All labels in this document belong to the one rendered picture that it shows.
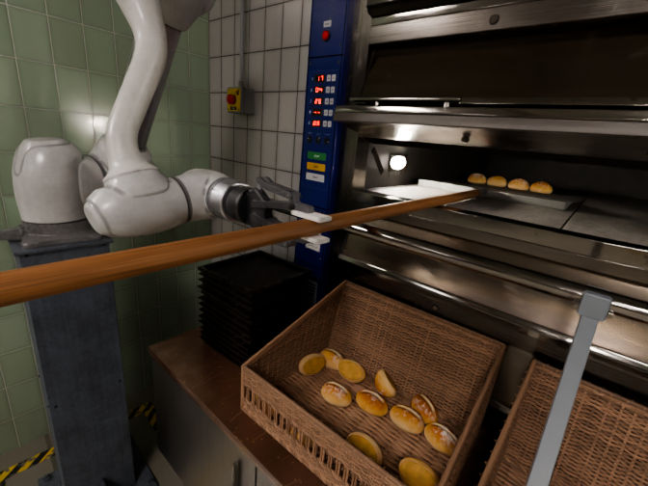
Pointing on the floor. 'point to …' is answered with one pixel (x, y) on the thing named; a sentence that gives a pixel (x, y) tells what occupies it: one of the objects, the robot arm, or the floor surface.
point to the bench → (234, 423)
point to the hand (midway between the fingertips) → (310, 226)
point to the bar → (546, 451)
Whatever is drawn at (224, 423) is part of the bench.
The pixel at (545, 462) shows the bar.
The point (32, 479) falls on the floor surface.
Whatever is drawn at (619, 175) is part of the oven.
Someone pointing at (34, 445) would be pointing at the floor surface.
